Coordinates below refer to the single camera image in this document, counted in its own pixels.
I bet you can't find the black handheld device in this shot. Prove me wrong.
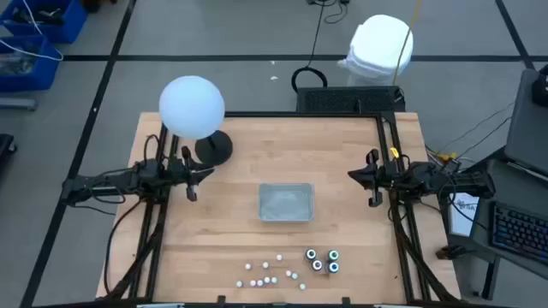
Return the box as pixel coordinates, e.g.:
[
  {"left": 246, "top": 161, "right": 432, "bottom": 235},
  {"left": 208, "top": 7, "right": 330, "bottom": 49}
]
[{"left": 11, "top": 7, "right": 65, "bottom": 26}]

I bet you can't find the white printed paper sheet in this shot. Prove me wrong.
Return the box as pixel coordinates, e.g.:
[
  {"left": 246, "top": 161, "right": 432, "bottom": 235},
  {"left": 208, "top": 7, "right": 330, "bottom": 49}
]
[{"left": 449, "top": 192, "right": 481, "bottom": 239}]

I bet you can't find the grey desk panel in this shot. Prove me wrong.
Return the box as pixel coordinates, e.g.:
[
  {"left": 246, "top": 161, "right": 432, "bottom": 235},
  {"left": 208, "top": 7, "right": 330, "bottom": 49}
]
[{"left": 503, "top": 67, "right": 548, "bottom": 177}]

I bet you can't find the grey workstation desk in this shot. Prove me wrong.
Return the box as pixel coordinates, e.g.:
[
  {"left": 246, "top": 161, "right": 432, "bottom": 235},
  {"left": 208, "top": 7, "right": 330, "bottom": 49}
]
[{"left": 469, "top": 157, "right": 548, "bottom": 281}]

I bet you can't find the blue plastic storage bin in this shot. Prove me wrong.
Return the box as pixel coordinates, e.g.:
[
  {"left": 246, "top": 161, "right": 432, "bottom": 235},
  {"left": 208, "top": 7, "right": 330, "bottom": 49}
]
[
  {"left": 0, "top": 34, "right": 62, "bottom": 93},
  {"left": 0, "top": 0, "right": 89, "bottom": 44}
]

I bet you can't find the white plastic covered bin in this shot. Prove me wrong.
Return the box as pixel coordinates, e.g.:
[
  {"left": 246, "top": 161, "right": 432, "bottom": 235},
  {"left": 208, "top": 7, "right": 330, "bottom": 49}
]
[{"left": 337, "top": 14, "right": 415, "bottom": 86}]

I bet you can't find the long black floor cable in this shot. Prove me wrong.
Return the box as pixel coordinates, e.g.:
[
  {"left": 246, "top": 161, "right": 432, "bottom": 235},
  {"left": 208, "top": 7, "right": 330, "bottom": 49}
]
[{"left": 104, "top": 198, "right": 145, "bottom": 296}]

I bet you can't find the black backlit keyboard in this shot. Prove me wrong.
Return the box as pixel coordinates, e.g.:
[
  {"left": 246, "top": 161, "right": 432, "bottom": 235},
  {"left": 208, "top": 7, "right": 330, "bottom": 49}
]
[{"left": 489, "top": 200, "right": 548, "bottom": 267}]

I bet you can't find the clear bag of parts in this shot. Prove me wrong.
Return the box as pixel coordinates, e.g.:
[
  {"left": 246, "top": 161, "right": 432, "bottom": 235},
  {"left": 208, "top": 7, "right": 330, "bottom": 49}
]
[{"left": 0, "top": 50, "right": 39, "bottom": 77}]

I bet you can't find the grey metal bar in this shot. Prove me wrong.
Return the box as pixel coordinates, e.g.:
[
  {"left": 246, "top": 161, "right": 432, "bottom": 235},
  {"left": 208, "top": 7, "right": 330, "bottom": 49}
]
[{"left": 0, "top": 97, "right": 39, "bottom": 112}]

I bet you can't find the yellow hanging cable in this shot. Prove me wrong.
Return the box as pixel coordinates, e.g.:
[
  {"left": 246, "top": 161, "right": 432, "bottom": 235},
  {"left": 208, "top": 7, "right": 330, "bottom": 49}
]
[{"left": 392, "top": 0, "right": 424, "bottom": 86}]

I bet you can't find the black aluminium table frame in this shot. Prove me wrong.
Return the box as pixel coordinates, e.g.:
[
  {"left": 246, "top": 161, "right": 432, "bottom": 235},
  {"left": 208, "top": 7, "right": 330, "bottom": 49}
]
[{"left": 98, "top": 110, "right": 462, "bottom": 308}]

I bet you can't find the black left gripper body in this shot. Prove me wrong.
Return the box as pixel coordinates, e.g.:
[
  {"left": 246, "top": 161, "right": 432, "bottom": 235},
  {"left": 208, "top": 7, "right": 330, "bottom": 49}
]
[{"left": 169, "top": 145, "right": 200, "bottom": 203}]

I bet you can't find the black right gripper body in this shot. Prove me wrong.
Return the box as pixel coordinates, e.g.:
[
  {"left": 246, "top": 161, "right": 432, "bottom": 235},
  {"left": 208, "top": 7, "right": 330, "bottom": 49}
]
[{"left": 366, "top": 148, "right": 399, "bottom": 209}]

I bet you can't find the black desk device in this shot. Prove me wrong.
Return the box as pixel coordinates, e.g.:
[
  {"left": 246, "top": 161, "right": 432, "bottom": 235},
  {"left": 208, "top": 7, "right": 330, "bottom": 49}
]
[{"left": 532, "top": 62, "right": 548, "bottom": 108}]

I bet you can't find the black power cable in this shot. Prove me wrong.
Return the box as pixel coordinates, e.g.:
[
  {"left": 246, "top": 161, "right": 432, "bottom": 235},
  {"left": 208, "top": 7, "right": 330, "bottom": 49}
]
[{"left": 306, "top": 0, "right": 352, "bottom": 25}]

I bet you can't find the white globe lamp black base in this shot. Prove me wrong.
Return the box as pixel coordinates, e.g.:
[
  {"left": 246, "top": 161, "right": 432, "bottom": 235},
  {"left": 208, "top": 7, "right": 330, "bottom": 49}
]
[{"left": 158, "top": 75, "right": 235, "bottom": 167}]

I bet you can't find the black perforated computer case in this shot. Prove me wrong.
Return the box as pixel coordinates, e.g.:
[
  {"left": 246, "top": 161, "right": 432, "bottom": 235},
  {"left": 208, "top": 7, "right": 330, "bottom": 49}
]
[{"left": 295, "top": 85, "right": 406, "bottom": 115}]

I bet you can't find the black coiled floor cable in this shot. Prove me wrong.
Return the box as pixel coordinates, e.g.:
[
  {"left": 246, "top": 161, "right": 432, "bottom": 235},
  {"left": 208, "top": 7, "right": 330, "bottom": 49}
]
[{"left": 290, "top": 0, "right": 329, "bottom": 93}]

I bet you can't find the coloured wire bundle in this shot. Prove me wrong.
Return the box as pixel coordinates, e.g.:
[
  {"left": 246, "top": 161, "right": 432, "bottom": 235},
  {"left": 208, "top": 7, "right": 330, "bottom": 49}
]
[{"left": 425, "top": 144, "right": 466, "bottom": 172}]

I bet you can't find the white cable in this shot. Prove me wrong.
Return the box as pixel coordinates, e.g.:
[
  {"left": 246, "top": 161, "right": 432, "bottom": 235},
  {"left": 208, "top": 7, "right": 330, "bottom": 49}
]
[{"left": 0, "top": 0, "right": 64, "bottom": 62}]

